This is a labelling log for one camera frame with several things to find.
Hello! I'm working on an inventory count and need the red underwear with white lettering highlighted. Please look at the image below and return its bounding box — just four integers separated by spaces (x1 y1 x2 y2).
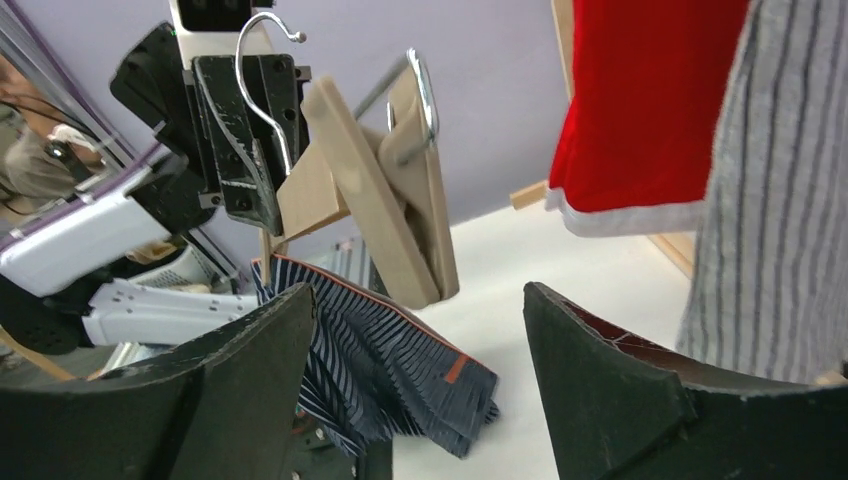
548 0 748 231

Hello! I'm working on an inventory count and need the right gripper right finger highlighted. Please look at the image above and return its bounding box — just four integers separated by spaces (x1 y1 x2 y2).
523 282 847 480

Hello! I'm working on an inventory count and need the beige hanger with navy underwear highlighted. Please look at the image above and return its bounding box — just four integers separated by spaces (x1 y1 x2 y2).
234 12 460 309

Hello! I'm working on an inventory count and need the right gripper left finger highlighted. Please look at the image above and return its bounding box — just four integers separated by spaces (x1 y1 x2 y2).
1 284 316 479

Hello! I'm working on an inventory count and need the grey striped underwear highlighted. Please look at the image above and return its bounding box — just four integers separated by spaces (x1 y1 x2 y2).
677 1 847 383

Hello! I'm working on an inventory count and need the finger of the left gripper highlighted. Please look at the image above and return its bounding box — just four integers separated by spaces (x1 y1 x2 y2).
191 55 283 235
257 54 312 176

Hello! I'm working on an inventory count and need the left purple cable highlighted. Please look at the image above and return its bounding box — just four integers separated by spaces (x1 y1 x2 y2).
0 142 174 250

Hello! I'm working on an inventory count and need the navy striped underwear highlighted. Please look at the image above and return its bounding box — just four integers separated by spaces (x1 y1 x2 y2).
252 256 500 458

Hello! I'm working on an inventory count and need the wooden clothes rack frame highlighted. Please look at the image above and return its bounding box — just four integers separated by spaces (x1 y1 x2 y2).
510 0 695 278

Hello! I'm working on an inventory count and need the aluminium wall profile left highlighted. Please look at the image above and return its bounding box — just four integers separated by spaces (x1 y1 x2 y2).
1 1 136 166

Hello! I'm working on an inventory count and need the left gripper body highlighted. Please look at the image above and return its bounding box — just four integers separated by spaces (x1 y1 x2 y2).
109 21 213 232

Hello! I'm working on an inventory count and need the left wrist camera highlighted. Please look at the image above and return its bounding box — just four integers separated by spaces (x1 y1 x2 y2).
169 0 275 70

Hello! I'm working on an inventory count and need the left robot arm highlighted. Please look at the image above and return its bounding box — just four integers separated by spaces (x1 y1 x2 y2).
1 22 310 355

